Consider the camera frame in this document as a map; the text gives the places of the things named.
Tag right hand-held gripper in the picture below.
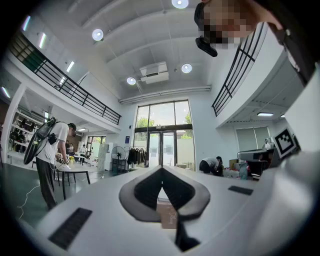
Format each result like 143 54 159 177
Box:
236 127 302 176

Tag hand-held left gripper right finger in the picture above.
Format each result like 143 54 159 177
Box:
162 165 260 254

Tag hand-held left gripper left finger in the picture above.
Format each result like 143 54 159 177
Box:
34 165 183 256

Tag window with grey blinds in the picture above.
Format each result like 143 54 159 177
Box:
235 126 271 153

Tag cardboard box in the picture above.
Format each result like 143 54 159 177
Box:
229 158 240 174

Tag pink checked tablecloth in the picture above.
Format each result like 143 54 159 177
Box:
156 186 179 230

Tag white table with black legs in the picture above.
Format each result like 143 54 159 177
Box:
55 161 91 200

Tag white cabinet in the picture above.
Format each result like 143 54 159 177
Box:
97 142 118 172

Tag black standing fan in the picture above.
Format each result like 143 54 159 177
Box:
111 145 126 174

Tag clothes rack with dark clothes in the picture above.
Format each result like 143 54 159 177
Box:
127 146 149 169

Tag short black balcony railing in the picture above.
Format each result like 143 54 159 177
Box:
211 21 266 117

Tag black round folded bag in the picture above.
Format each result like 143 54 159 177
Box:
23 116 58 166

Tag white ceiling pipes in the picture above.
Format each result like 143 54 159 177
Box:
118 85 212 105

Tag white storage shelf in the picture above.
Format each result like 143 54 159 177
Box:
7 109 46 161

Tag person's black shirt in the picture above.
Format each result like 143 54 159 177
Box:
252 0 320 87

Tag white ceiling air conditioner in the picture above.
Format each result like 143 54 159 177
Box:
139 61 170 85

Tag person's head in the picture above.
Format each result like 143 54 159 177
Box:
194 0 283 51

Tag long black balcony railing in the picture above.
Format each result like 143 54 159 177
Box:
8 31 122 126

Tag white floor cable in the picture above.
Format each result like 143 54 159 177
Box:
16 184 41 219

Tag tall glass door wall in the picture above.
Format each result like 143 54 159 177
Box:
133 99 196 173

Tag black head-worn camera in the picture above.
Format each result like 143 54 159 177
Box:
195 36 218 58

